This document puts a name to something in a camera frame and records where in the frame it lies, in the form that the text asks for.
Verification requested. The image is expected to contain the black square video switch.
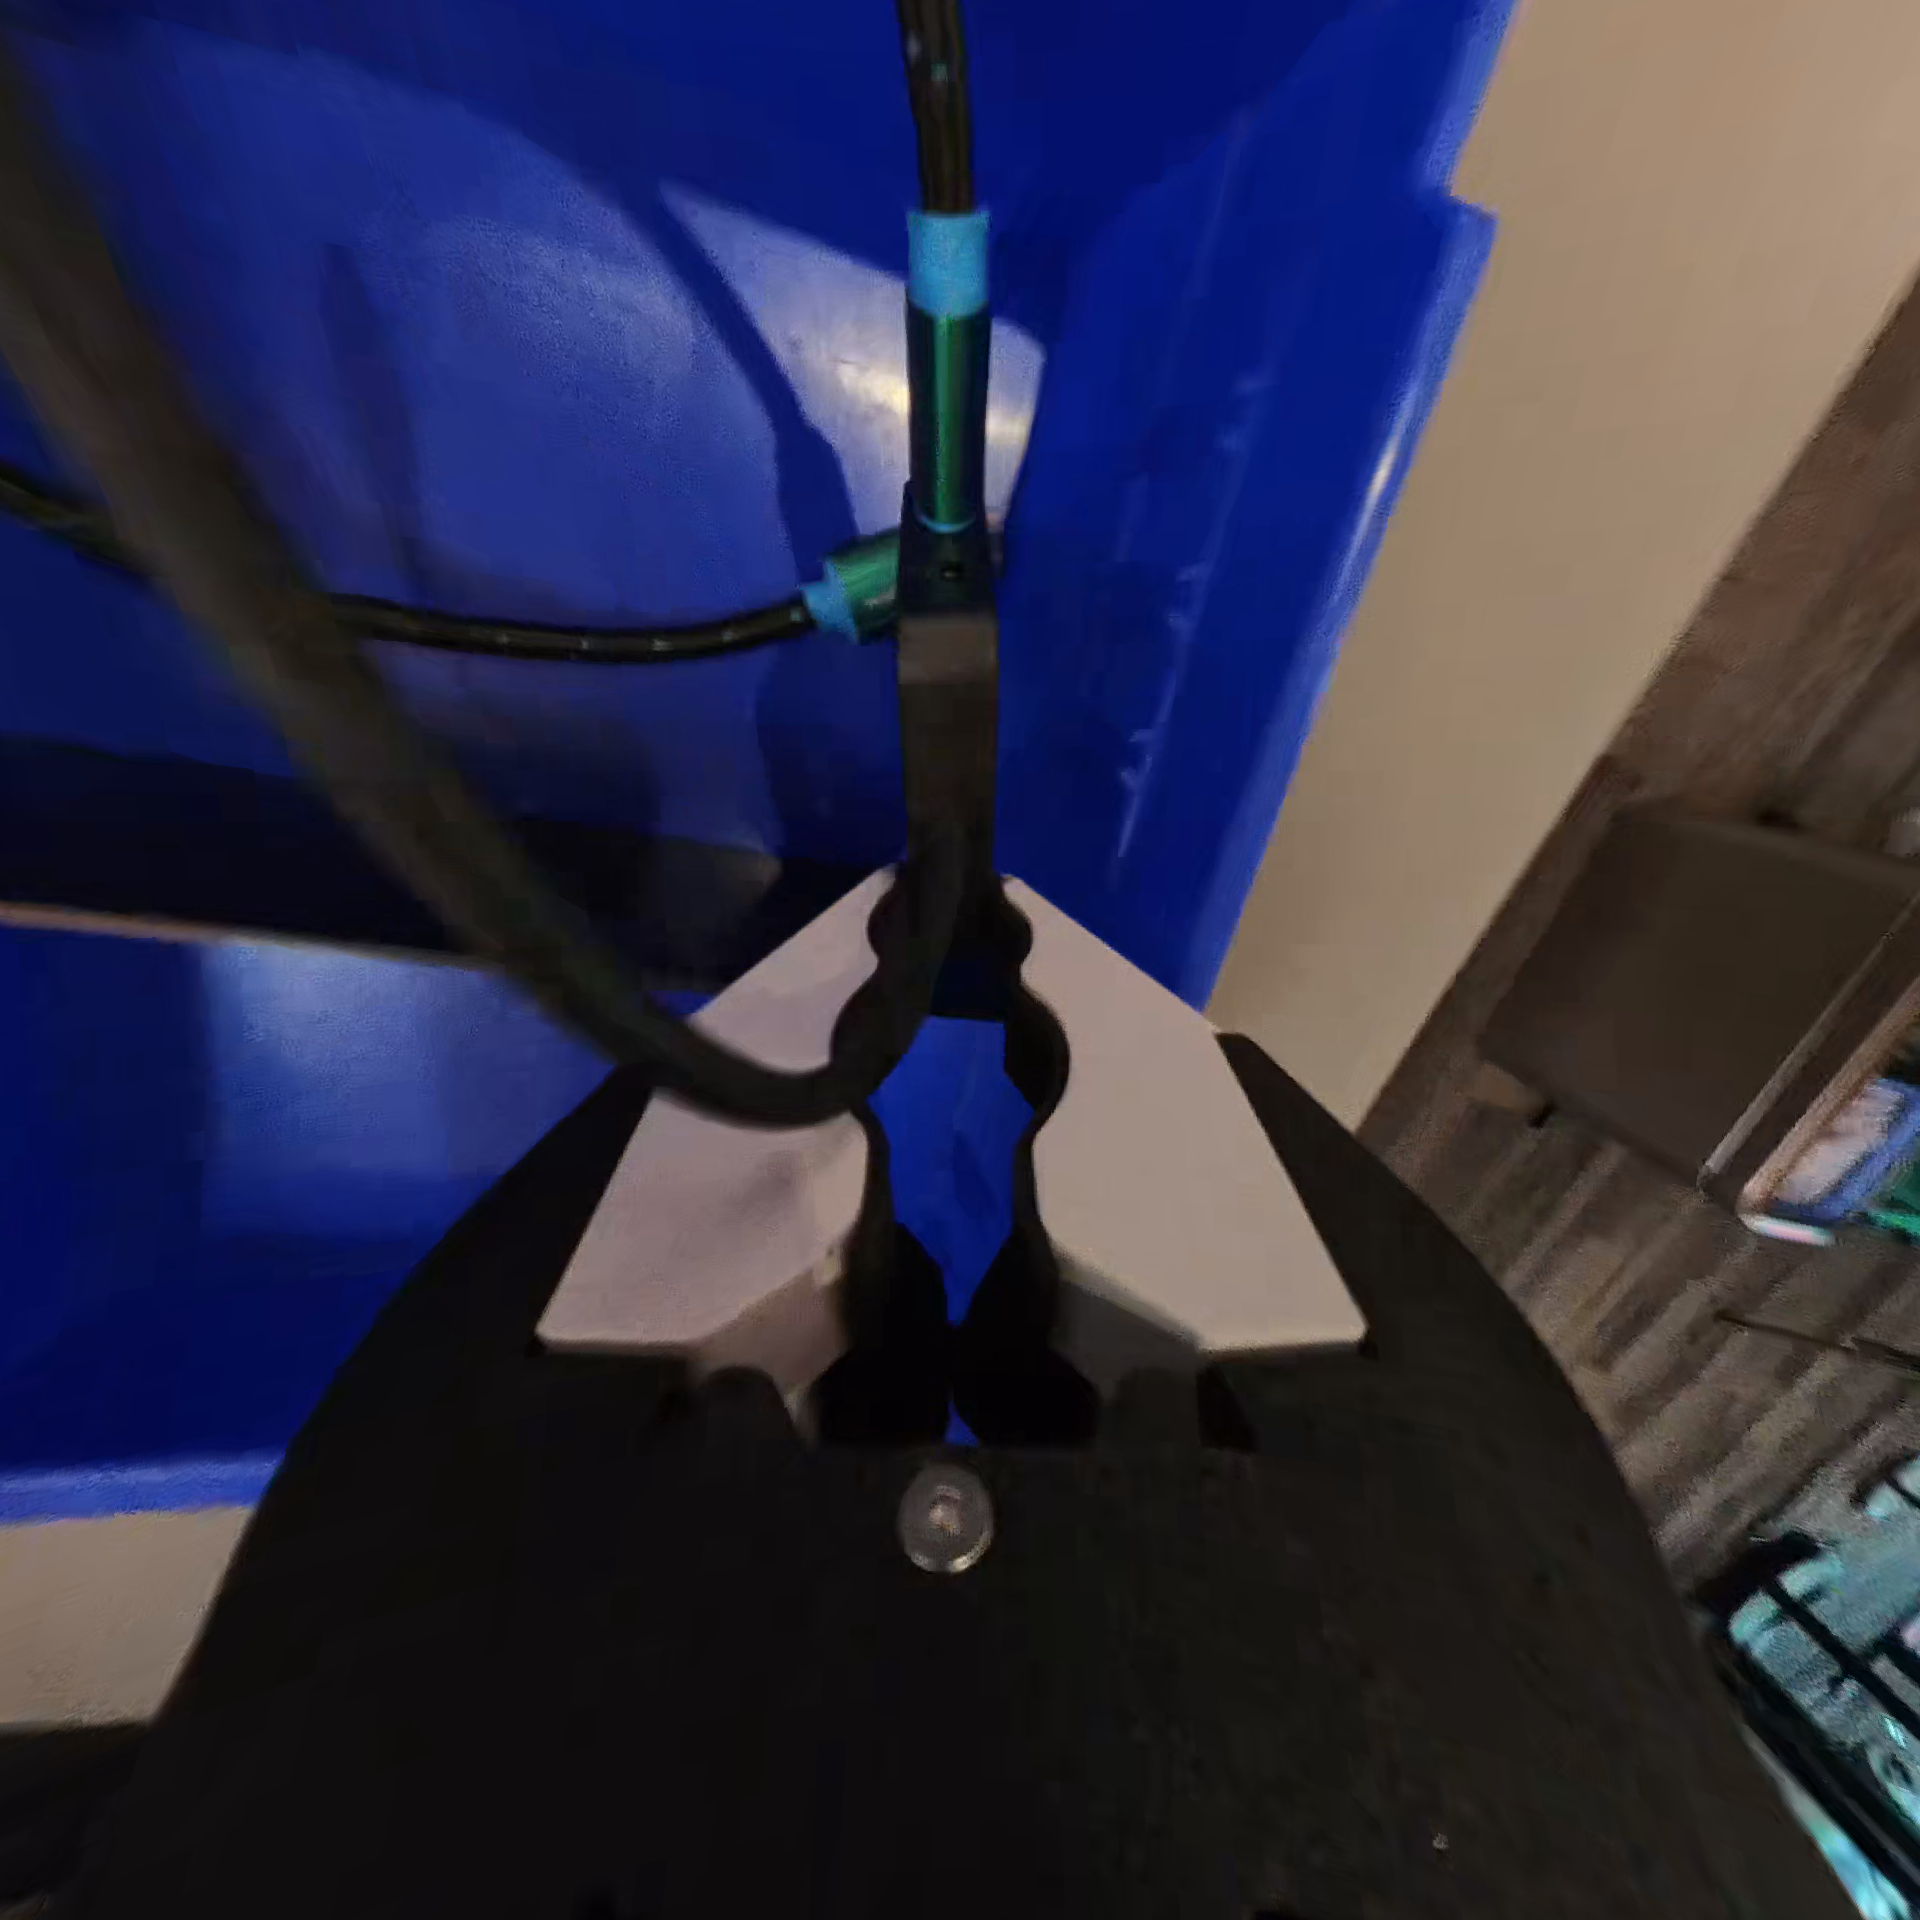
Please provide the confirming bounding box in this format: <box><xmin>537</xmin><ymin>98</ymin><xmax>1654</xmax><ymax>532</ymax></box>
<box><xmin>897</xmin><ymin>479</ymin><xmax>1003</xmax><ymax>845</ymax></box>

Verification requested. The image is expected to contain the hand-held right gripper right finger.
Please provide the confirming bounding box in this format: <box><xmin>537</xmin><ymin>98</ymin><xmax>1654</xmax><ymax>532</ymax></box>
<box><xmin>953</xmin><ymin>874</ymin><xmax>1371</xmax><ymax>1446</ymax></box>

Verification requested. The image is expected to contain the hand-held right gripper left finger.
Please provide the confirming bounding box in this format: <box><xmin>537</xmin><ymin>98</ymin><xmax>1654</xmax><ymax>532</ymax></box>
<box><xmin>536</xmin><ymin>869</ymin><xmax>954</xmax><ymax>1446</ymax></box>

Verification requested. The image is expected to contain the blue plastic bin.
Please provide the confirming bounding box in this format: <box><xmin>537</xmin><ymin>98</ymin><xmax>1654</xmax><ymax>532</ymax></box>
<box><xmin>0</xmin><ymin>0</ymin><xmax>1520</xmax><ymax>1525</ymax></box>

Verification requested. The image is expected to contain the smooth black switch cable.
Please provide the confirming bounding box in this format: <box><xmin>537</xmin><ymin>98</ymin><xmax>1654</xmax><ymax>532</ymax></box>
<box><xmin>0</xmin><ymin>46</ymin><xmax>996</xmax><ymax>1131</ymax></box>

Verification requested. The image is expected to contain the grey desk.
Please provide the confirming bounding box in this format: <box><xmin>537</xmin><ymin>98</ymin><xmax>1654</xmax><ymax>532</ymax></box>
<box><xmin>0</xmin><ymin>0</ymin><xmax>1920</xmax><ymax>1731</ymax></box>

